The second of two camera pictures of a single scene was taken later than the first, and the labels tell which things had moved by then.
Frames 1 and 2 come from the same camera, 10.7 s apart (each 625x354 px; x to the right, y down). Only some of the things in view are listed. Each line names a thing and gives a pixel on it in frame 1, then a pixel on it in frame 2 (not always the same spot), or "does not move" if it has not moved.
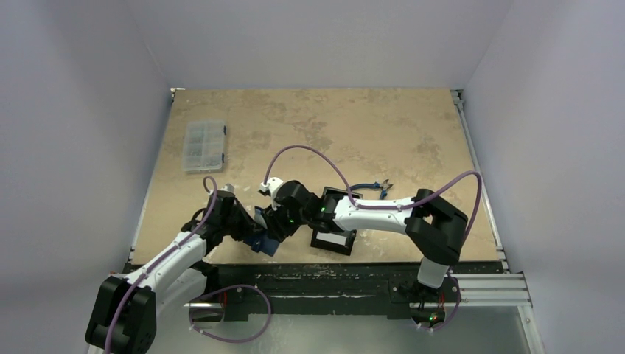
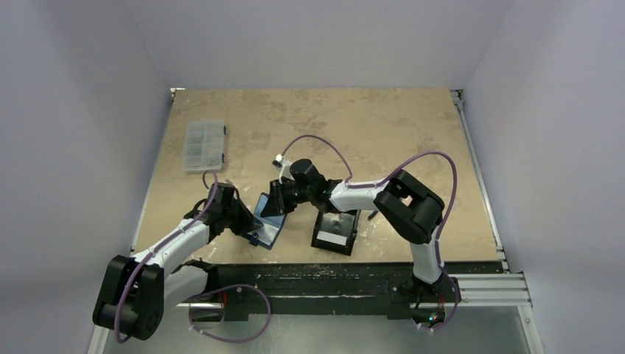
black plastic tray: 327,234 does not move
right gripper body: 276,228 -> 281,194
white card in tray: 332,238 does not move
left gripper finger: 249,221 does not move
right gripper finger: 281,224 -> 275,203
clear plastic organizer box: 203,145 does not move
